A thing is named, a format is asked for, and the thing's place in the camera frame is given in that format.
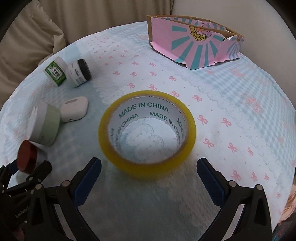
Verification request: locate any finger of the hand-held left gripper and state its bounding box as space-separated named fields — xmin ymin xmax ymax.
xmin=25 ymin=161 xmax=52 ymax=186
xmin=0 ymin=158 xmax=19 ymax=189

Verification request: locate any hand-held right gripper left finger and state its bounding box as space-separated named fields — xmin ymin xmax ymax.
xmin=27 ymin=157 xmax=102 ymax=241

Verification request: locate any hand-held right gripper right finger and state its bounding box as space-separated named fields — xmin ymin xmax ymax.
xmin=196 ymin=158 xmax=272 ymax=241

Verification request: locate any dark red round jar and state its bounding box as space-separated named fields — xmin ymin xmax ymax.
xmin=18 ymin=140 xmax=38 ymax=174

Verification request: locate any yellow tape roll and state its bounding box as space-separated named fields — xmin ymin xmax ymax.
xmin=99 ymin=90 xmax=197 ymax=180

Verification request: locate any pale green jar white lid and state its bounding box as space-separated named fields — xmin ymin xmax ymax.
xmin=29 ymin=101 xmax=62 ymax=147

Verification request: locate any white earbuds case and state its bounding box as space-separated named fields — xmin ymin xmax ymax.
xmin=60 ymin=96 xmax=89 ymax=123

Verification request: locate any orange cloth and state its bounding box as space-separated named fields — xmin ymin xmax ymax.
xmin=279 ymin=183 xmax=296 ymax=229

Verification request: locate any white jar green label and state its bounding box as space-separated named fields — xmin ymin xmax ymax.
xmin=44 ymin=57 xmax=67 ymax=87

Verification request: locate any white jar black lid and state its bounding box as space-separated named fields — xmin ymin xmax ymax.
xmin=67 ymin=59 xmax=91 ymax=88

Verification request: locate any beige pillow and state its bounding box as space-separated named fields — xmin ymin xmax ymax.
xmin=0 ymin=0 xmax=68 ymax=99

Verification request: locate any pink striped cardboard box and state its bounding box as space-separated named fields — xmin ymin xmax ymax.
xmin=147 ymin=15 xmax=245 ymax=70

